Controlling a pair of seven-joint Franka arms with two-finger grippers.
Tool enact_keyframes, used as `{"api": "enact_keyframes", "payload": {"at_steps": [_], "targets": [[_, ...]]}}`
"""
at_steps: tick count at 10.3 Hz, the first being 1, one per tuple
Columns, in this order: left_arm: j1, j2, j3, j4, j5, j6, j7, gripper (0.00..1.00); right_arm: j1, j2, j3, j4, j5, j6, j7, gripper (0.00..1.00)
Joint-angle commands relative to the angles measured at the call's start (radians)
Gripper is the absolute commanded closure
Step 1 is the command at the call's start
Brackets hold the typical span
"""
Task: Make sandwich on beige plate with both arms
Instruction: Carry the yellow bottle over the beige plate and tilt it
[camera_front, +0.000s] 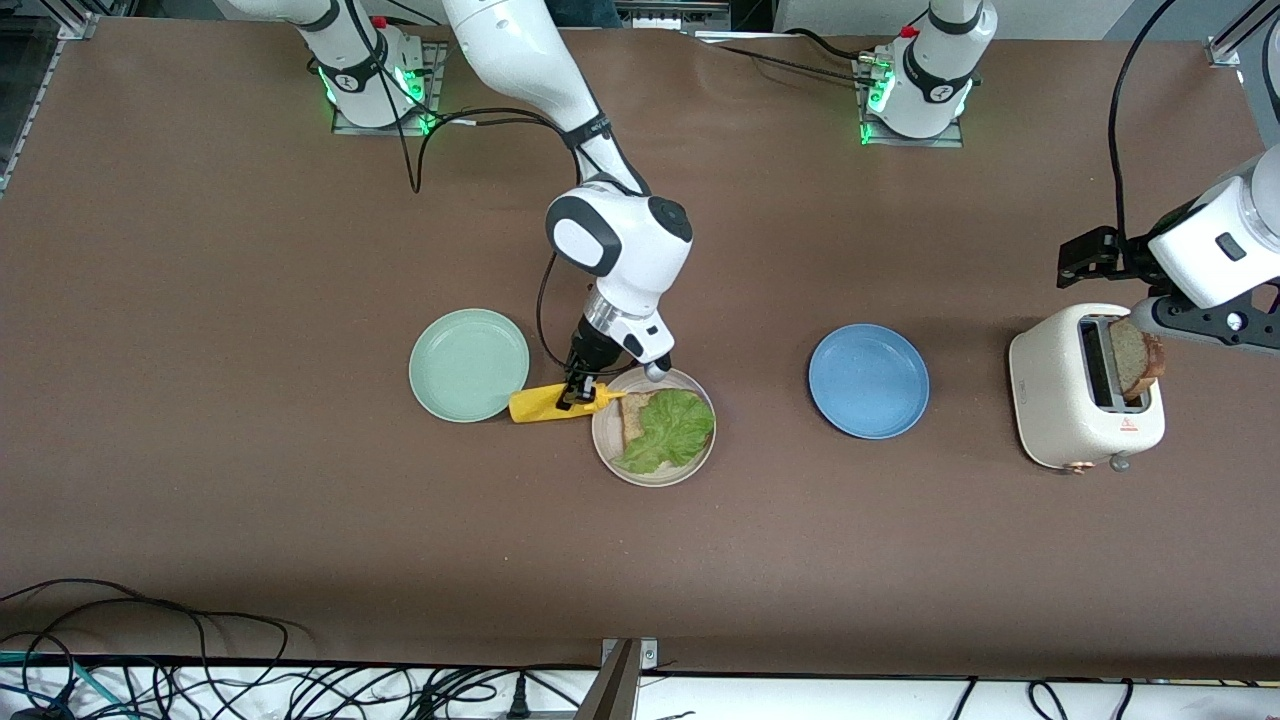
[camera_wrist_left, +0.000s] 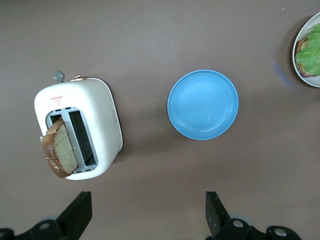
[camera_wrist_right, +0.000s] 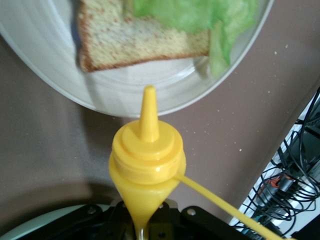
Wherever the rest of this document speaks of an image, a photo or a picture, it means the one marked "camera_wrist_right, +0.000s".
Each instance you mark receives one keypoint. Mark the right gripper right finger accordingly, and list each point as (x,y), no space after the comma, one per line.
(195,225)

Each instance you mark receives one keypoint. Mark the yellow mustard squeeze bottle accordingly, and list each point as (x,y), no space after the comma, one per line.
(147,160)

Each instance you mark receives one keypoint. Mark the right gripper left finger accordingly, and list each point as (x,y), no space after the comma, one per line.
(100,225)

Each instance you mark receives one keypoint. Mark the beige plate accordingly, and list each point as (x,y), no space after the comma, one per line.
(37,37)

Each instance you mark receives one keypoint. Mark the pale green plate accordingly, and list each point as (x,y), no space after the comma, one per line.
(37,220)

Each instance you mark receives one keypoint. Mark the pale crust bread slice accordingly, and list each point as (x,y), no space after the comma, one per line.
(140,42)

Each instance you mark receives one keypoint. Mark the green lettuce leaf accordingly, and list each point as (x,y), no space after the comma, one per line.
(187,15)

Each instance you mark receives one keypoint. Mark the red orange connector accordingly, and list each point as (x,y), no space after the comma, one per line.
(276,182)

